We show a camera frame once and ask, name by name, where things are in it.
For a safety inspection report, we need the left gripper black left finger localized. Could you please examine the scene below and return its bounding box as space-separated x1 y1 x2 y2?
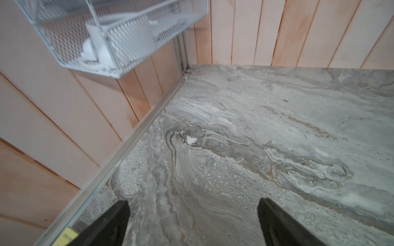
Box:
69 200 131 246

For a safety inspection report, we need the white wire wall shelf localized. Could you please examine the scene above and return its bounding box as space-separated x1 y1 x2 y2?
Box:
17 1 209 79

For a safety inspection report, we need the yellow calculator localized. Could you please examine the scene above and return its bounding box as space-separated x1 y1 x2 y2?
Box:
52 227 79 246

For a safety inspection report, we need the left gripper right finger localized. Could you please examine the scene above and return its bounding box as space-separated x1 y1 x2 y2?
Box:
257 198 325 246

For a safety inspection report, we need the white tape roll on shelf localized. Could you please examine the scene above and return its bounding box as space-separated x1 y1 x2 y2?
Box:
79 18 130 70

